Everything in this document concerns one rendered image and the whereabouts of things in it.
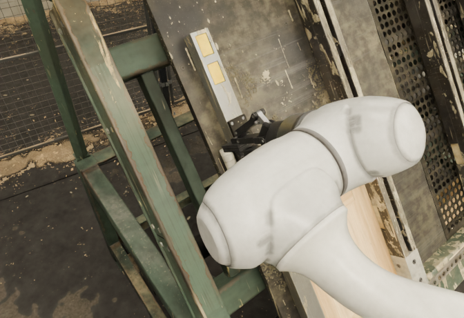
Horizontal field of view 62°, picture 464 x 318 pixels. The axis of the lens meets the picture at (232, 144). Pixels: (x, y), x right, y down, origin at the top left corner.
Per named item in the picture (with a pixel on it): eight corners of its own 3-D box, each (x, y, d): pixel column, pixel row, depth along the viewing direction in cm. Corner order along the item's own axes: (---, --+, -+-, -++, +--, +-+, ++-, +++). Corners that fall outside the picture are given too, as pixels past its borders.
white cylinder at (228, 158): (217, 150, 95) (229, 179, 96) (222, 150, 92) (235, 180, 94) (226, 145, 96) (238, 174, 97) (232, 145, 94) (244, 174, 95)
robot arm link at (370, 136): (331, 92, 58) (266, 131, 52) (424, 71, 44) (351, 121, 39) (356, 155, 60) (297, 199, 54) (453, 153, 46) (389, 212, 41)
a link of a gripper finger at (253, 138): (266, 145, 66) (263, 137, 66) (235, 145, 76) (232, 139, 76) (283, 136, 68) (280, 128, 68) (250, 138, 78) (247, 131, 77)
